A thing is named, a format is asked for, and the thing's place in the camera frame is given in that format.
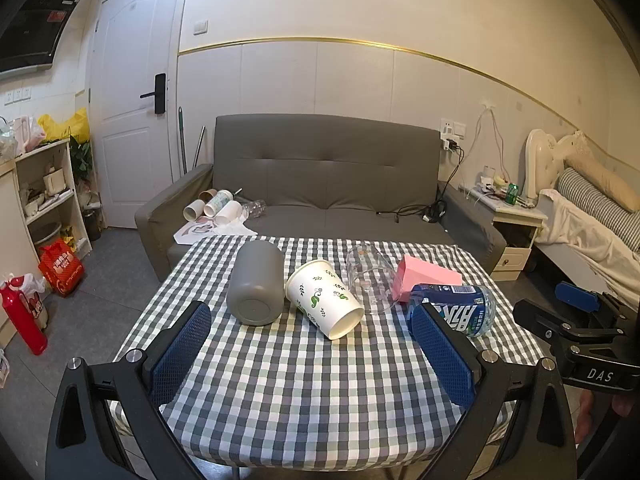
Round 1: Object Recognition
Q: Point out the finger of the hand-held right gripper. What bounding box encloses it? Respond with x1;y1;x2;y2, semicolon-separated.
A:
512;299;601;349
555;281;640;331

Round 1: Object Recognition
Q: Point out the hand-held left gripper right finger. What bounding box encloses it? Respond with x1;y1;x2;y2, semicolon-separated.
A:
409;301;579;480

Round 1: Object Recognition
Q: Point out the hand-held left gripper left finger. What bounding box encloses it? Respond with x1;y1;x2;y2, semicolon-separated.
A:
45;301;212;480

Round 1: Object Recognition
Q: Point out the leaf print paper cup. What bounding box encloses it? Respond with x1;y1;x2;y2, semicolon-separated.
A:
285;259;365;341

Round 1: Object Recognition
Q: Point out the grey cup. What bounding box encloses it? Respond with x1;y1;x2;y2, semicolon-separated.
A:
226;240;286;326

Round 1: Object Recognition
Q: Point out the clear glass cup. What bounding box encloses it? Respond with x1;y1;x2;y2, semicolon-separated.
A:
346;244;399;317

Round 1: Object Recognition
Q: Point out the floral print paper cup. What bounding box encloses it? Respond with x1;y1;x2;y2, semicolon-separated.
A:
202;190;234;218

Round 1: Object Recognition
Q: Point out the person's right hand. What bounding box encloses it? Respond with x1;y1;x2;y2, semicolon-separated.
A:
574;388;638;445

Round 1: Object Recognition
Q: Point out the blue label plastic bottle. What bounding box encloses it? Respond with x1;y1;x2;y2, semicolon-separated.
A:
407;283;497;338

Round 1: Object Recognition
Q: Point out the bed with pillows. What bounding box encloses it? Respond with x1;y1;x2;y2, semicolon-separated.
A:
535;188;640;307

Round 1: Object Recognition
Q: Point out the pink box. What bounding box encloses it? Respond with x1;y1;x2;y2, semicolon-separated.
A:
391;255;464;303

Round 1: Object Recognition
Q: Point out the striped pillow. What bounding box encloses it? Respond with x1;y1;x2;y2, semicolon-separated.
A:
556;167;640;253

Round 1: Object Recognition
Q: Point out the white nightstand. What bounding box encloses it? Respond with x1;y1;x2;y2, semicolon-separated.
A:
492;185;549;276

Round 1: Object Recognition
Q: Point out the checkered tablecloth table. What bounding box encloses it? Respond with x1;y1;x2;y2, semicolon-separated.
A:
112;234;526;472

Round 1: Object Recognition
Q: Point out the beige pillow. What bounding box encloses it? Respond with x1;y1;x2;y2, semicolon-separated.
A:
565;152;640;213

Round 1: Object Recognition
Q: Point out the printed white paper sheet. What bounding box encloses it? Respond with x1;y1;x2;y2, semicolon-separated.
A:
172;217;259;246

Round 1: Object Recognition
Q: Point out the cream bed headboard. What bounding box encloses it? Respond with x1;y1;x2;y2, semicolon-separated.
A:
522;129;608;197

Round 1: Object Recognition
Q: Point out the red gift bag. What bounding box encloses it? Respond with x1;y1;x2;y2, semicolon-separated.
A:
38;240;85;297

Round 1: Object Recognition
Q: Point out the dark trash bin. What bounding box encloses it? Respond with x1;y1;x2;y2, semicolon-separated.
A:
82;210;104;242

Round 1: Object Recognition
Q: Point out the white printed plastic bag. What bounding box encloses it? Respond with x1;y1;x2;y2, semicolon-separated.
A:
5;274;51;331

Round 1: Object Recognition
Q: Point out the red fire extinguisher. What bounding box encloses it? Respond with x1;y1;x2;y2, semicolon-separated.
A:
0;280;48;356

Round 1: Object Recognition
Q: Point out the white open shelf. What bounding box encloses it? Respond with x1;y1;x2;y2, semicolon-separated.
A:
15;139;93;261

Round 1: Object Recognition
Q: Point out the white door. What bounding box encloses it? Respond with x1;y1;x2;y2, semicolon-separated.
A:
87;0;187;231

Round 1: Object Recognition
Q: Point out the grey sofa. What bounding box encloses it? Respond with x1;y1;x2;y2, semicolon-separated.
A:
135;114;507;283

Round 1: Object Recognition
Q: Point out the yellow plastic bag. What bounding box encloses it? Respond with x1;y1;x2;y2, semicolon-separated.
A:
37;108;91;143

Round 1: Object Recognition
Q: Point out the pink plastic bag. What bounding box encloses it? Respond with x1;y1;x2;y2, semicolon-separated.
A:
12;116;46;154

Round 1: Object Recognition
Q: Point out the black range hood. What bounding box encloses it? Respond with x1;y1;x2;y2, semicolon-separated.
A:
0;0;83;73

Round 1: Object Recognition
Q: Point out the black cable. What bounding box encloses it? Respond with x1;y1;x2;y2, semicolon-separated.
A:
375;199;449;224

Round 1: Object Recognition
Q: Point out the white charging cable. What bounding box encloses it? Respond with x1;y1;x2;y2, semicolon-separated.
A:
470;102;509;177

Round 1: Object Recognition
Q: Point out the white wall outlet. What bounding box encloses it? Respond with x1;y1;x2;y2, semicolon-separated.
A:
440;119;467;153

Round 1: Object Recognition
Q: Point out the green mop handle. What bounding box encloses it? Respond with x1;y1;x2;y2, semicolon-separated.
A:
177;106;189;173

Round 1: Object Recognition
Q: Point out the black door lock handle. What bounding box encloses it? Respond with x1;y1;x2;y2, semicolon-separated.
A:
140;73;167;114

